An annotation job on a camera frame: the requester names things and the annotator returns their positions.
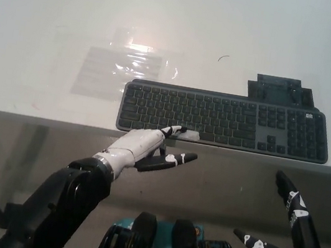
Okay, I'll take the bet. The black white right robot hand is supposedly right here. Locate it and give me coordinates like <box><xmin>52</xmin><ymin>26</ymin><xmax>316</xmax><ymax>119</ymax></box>
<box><xmin>230</xmin><ymin>164</ymin><xmax>331</xmax><ymax>248</ymax></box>

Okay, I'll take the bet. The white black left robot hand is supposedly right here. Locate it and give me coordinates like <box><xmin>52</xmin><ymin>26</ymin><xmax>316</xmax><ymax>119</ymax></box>
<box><xmin>93</xmin><ymin>113</ymin><xmax>203</xmax><ymax>195</ymax></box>

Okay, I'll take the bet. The dark grey computer keyboard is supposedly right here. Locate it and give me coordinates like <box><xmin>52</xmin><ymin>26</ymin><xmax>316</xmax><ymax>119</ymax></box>
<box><xmin>114</xmin><ymin>76</ymin><xmax>331</xmax><ymax>165</ymax></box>

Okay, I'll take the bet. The white tape piece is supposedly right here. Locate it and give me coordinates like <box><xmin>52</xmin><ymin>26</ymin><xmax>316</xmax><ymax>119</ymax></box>
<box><xmin>172</xmin><ymin>127</ymin><xmax>201</xmax><ymax>143</ymax></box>

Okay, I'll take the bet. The grey translucent paper sheet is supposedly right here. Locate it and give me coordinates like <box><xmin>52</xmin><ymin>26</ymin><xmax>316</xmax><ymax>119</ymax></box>
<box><xmin>70</xmin><ymin>44</ymin><xmax>165</xmax><ymax>108</ymax></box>

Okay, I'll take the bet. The clear plastic film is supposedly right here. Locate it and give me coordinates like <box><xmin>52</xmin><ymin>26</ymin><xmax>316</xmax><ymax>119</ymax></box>
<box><xmin>106</xmin><ymin>26</ymin><xmax>190</xmax><ymax>85</ymax></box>

